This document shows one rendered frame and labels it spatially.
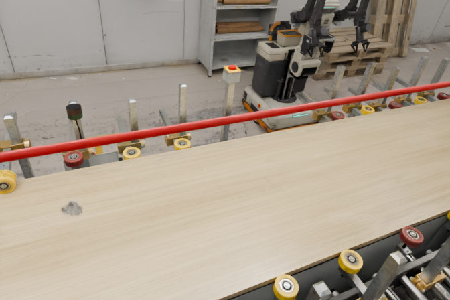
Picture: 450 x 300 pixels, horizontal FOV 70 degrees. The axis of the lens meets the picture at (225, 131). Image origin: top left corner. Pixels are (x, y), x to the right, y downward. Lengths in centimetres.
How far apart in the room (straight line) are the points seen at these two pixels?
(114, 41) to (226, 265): 349
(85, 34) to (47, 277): 333
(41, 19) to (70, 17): 29
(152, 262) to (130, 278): 8
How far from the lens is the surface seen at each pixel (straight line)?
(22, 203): 149
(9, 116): 160
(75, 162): 159
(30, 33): 425
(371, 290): 124
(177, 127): 29
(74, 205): 140
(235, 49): 481
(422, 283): 153
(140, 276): 118
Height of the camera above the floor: 192
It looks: 36 degrees down
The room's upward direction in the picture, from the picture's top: 7 degrees clockwise
